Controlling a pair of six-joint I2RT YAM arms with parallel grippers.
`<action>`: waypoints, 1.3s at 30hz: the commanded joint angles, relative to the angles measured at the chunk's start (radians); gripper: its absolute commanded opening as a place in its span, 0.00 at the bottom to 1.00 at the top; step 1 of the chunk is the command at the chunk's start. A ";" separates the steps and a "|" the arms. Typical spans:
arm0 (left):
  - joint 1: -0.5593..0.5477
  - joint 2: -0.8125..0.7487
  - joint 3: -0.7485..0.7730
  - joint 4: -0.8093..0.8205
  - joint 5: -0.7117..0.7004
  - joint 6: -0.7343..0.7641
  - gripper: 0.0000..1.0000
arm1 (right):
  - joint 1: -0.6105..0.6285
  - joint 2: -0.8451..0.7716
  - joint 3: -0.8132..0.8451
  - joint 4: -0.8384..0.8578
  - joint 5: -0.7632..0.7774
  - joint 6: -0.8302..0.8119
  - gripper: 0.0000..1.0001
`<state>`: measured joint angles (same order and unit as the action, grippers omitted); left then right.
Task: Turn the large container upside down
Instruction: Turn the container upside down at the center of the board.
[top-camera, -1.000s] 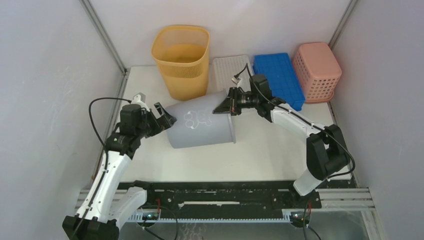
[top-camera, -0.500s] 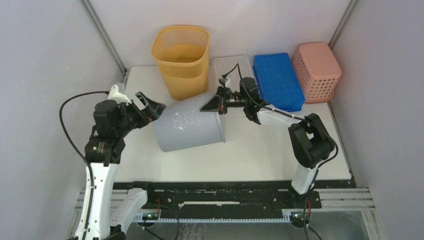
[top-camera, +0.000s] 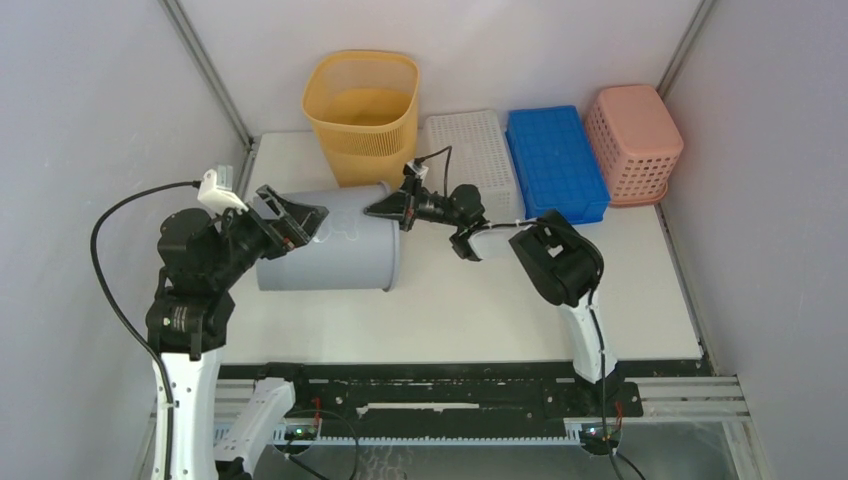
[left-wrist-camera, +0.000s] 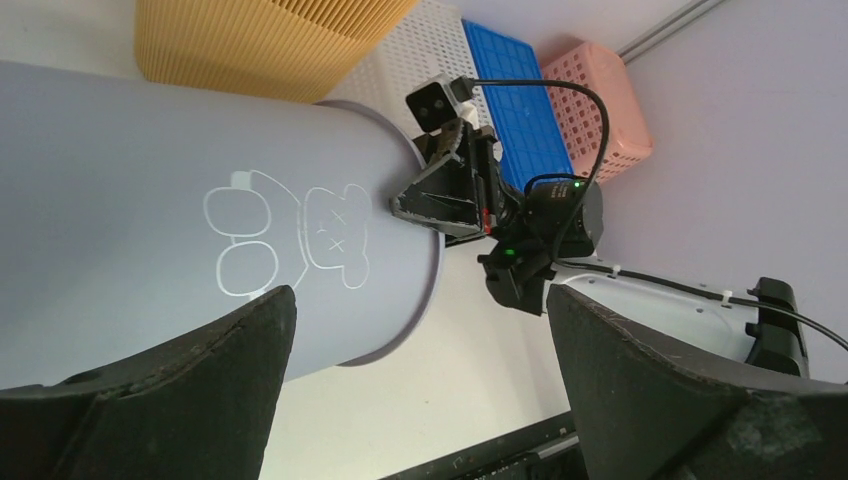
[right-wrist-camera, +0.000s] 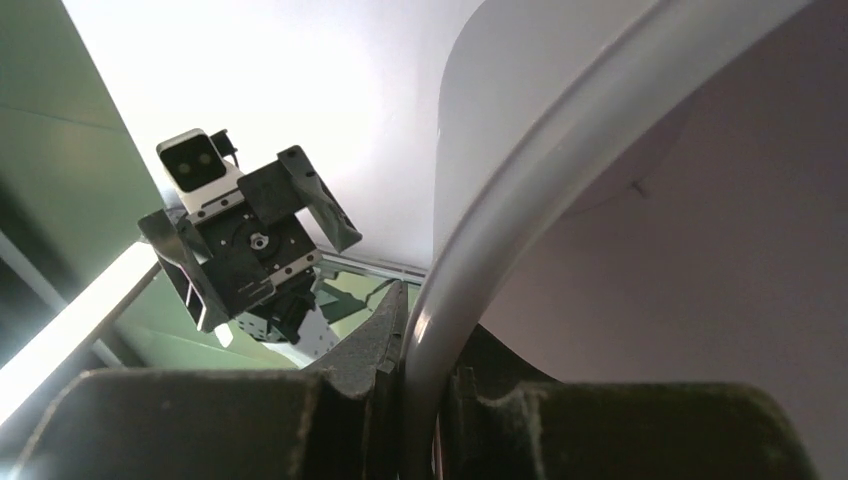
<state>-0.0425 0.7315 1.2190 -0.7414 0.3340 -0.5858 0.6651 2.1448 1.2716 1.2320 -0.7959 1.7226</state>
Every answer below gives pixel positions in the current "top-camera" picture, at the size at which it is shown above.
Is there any aluminium frame rail right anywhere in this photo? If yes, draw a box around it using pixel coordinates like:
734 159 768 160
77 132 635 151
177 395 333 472
655 0 720 362

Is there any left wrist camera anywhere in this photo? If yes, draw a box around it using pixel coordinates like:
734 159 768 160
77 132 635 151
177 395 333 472
197 165 249 215

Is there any blue compartment tray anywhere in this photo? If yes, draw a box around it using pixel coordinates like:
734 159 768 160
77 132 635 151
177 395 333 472
505 105 610 225

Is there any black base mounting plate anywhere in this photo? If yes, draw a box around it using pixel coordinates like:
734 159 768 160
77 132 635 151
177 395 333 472
219 360 712 435

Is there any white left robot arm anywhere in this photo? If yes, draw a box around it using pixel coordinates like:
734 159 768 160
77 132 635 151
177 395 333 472
145 186 329 479

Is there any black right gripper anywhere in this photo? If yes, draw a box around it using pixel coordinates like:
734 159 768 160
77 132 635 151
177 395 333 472
364 175 464 233

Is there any yellow ribbed waste bin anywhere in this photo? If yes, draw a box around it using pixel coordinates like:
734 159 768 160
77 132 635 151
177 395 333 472
302 50 420 189

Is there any white perforated plastic basket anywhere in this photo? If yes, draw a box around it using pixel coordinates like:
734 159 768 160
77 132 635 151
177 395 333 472
419 110 525 223

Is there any pink perforated plastic basket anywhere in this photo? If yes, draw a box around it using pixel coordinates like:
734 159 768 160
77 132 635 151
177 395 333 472
584 85 684 208

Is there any grey bin liner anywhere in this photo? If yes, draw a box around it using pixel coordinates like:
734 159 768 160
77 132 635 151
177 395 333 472
255 182 400 291

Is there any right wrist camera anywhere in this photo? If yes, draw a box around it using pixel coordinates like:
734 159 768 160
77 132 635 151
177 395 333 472
403 159 429 181

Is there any white slotted cable duct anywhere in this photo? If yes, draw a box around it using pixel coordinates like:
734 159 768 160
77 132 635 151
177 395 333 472
270 424 584 447

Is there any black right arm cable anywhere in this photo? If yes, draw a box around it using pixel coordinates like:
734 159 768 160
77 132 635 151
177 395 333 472
410 145 627 480

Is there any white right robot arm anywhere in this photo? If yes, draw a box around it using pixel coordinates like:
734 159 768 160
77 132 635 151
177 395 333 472
364 174 618 416

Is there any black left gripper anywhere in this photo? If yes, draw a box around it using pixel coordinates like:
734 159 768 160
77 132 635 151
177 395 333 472
209 183 328 285

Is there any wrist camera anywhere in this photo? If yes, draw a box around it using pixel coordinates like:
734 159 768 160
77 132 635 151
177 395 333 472
403 159 429 181
197 165 249 215

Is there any aluminium frame rail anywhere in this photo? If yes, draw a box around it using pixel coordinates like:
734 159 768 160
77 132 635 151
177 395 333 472
655 0 720 362
158 0 258 195

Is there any aluminium frame rail left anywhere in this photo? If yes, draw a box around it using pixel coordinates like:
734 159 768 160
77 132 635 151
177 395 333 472
158 0 258 195

